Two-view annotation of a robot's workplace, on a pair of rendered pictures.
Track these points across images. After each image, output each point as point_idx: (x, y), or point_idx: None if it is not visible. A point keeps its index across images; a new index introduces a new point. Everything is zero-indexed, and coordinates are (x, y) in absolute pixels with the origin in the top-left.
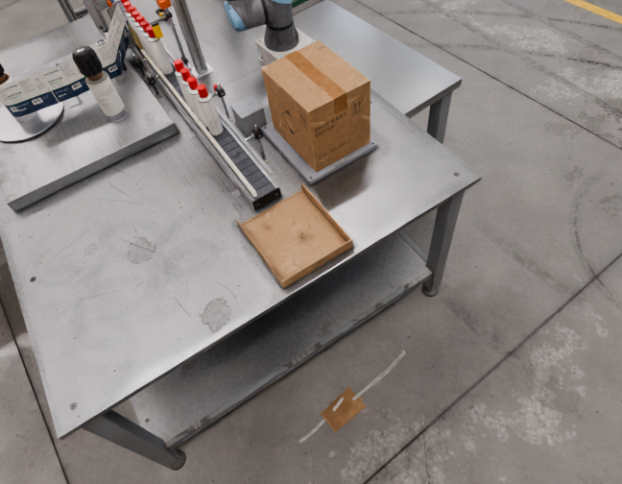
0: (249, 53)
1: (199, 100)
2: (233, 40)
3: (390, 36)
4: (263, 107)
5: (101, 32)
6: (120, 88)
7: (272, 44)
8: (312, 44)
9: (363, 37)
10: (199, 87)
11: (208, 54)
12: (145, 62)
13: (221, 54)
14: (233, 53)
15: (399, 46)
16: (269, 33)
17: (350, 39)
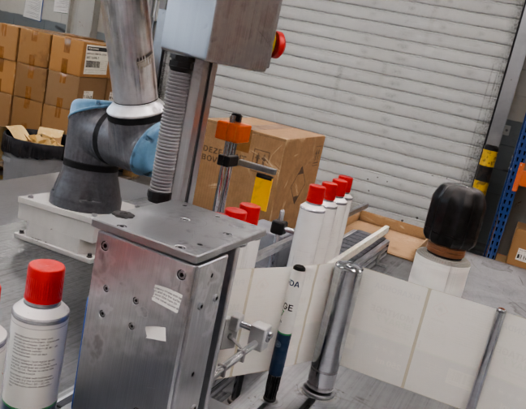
0: (65, 274)
1: (351, 197)
2: (10, 294)
3: None
4: (261, 219)
5: (209, 401)
6: (343, 384)
7: (120, 198)
8: (217, 120)
9: None
10: (349, 177)
11: (81, 320)
12: None
13: (77, 304)
14: (69, 290)
15: (22, 180)
16: (114, 180)
17: (2, 201)
